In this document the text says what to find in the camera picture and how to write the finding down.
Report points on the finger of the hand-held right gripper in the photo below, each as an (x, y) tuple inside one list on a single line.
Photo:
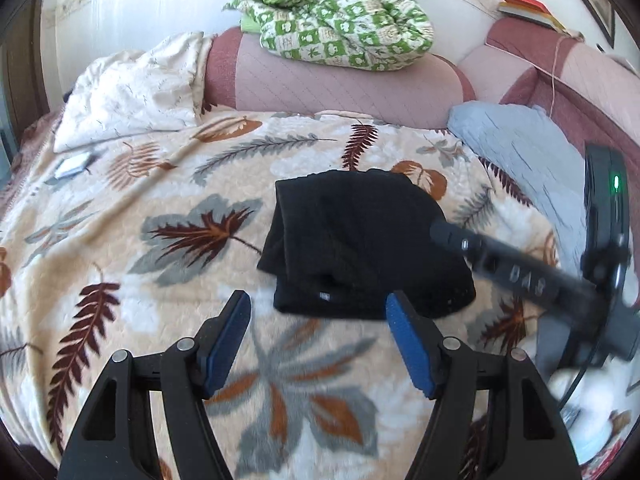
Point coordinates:
[(500, 260)]

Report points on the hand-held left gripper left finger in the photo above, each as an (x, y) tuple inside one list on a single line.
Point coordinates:
[(227, 345)]

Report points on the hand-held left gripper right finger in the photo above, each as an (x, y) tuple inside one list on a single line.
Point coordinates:
[(410, 345)]

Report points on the black pants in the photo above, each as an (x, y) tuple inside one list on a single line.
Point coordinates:
[(350, 240)]

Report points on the person's right hand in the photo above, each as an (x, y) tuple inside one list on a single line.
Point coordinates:
[(595, 420)]

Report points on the grey cloth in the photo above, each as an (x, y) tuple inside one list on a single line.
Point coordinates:
[(525, 160)]

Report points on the pink quilted back cushion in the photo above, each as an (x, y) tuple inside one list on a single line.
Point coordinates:
[(325, 85), (590, 90)]

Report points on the leaf printed blanket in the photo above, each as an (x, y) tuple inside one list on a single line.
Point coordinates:
[(150, 185)]

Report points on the small white flat item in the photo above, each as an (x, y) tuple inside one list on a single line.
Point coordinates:
[(75, 166)]

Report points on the red book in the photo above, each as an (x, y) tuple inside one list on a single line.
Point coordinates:
[(522, 0)]

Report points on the cream pillow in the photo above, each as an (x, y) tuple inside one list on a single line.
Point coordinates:
[(130, 90)]

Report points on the green checked quilt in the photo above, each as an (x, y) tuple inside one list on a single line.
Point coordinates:
[(340, 25)]

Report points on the dark picture frame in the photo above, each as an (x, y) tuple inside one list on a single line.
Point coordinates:
[(600, 10)]

